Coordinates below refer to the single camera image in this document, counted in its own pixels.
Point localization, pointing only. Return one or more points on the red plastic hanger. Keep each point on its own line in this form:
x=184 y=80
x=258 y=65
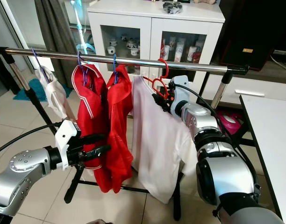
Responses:
x=167 y=67

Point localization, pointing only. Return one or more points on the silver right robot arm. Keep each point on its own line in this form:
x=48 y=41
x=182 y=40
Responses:
x=227 y=172

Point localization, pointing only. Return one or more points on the blue hanger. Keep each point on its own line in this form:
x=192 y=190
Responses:
x=114 y=65

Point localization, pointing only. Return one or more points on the purple hanger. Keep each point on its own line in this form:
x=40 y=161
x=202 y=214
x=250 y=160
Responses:
x=80 y=64
x=38 y=60

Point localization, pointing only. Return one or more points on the red shirt white stripes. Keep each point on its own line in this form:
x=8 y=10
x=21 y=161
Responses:
x=96 y=112

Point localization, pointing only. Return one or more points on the plain red shirt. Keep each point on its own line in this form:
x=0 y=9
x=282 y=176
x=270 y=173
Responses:
x=122 y=112

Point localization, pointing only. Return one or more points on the metal clothes rack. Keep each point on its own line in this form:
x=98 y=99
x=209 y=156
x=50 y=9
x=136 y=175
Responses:
x=138 y=61

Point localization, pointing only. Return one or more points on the red tin can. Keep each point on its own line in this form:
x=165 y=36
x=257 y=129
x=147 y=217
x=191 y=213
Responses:
x=196 y=56

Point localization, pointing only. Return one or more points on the small white collared shirt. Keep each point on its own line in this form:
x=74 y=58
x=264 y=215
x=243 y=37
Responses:
x=54 y=93

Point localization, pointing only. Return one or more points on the pink vacuum cleaner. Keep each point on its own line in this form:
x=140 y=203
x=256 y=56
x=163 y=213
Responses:
x=229 y=122

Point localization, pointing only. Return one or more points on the white round mug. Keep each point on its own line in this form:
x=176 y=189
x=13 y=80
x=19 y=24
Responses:
x=111 y=50

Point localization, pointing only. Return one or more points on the white glass door cabinet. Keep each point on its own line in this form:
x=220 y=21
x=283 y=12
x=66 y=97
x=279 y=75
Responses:
x=143 y=21

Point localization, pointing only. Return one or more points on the teal floor mat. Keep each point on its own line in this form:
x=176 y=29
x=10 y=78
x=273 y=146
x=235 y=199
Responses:
x=28 y=91

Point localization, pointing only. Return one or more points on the grey toy figure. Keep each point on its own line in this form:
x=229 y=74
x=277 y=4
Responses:
x=172 y=7

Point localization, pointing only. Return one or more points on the white low drawer cabinet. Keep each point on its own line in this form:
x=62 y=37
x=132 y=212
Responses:
x=269 y=86

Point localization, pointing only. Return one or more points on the black speaker cabinet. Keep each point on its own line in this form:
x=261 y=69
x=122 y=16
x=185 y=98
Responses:
x=250 y=28

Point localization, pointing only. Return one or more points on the light blue lamp stand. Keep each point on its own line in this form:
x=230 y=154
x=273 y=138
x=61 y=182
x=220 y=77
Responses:
x=78 y=23

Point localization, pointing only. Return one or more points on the grey curtain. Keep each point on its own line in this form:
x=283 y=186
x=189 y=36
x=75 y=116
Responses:
x=54 y=28

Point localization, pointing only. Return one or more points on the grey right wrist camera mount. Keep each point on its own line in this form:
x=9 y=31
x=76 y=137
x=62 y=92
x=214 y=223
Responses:
x=180 y=95

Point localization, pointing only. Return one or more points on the white table black frame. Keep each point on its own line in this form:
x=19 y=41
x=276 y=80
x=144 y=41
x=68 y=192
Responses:
x=269 y=135

